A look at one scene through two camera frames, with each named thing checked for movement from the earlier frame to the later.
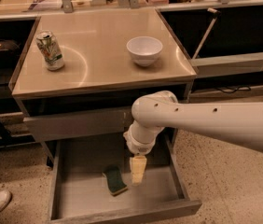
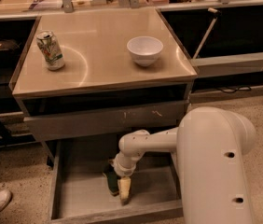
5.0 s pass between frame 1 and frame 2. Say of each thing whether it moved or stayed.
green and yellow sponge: stayed
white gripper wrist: moved
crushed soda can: stayed
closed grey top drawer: stayed
